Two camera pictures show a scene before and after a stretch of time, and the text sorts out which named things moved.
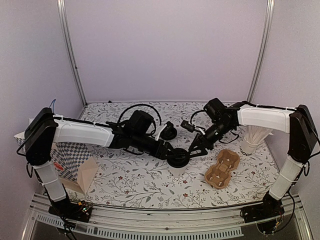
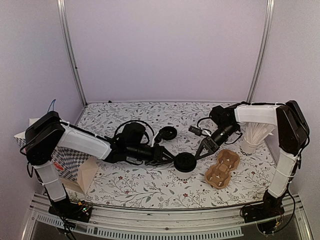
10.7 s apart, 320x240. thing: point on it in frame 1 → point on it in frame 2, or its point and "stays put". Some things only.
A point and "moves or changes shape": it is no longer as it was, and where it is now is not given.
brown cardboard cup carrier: x=218 y=175 stays put
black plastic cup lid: x=179 y=157 moves or changes shape
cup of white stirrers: x=255 y=134 stays put
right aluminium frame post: x=269 y=13 stays put
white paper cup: x=177 y=172 → x=184 y=175
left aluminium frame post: x=61 y=8 stays put
